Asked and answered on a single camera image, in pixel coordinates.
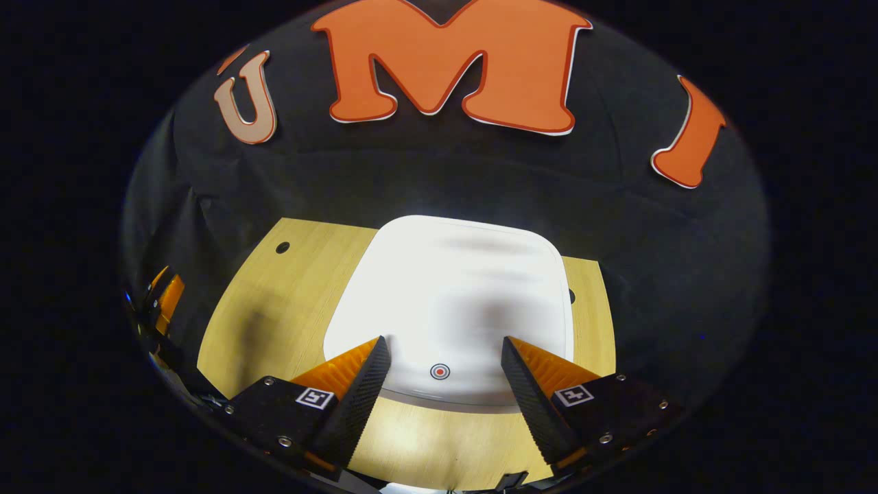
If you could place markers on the wooden desktop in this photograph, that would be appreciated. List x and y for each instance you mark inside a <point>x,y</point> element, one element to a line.
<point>274,322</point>

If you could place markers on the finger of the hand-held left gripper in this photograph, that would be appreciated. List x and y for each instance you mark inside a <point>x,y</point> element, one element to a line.
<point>156,278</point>
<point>171,302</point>

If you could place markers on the white desktop garbage bin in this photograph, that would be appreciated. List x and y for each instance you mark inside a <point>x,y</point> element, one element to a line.
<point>446,295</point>

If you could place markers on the black backdrop cloth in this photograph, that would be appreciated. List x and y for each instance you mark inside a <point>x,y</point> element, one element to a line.
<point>480,178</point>

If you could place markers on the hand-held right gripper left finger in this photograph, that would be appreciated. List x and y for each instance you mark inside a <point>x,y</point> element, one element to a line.
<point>357,405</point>

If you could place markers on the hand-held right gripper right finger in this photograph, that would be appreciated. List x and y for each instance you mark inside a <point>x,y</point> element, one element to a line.
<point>531,405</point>

